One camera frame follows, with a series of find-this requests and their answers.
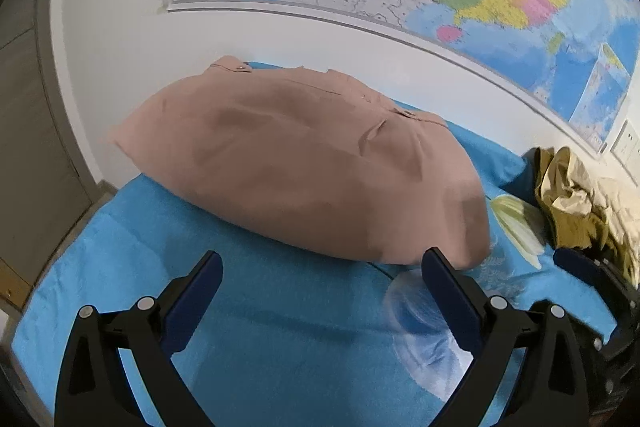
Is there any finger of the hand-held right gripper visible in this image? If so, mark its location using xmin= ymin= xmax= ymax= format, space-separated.
xmin=553 ymin=248 xmax=626 ymax=294

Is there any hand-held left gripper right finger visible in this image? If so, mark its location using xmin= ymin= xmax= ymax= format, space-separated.
xmin=421 ymin=247 xmax=587 ymax=427

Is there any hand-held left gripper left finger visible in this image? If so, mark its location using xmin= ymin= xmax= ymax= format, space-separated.
xmin=54 ymin=251 xmax=224 ymax=427

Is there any pink jacket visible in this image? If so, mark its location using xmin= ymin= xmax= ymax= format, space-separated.
xmin=107 ymin=55 xmax=491 ymax=268

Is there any olive green garment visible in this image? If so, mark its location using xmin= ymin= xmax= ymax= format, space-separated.
xmin=532 ymin=147 xmax=640 ymax=285

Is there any cream yellow garment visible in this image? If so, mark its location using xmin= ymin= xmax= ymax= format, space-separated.
xmin=542 ymin=147 xmax=640 ymax=258

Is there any blue printed bed sheet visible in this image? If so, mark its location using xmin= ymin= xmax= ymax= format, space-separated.
xmin=12 ymin=61 xmax=621 ymax=427

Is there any wooden door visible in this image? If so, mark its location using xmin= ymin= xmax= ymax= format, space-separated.
xmin=0 ymin=0 xmax=101 ymax=320

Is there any white wall socket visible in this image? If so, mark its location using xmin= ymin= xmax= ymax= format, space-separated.
xmin=610 ymin=119 xmax=640 ymax=170

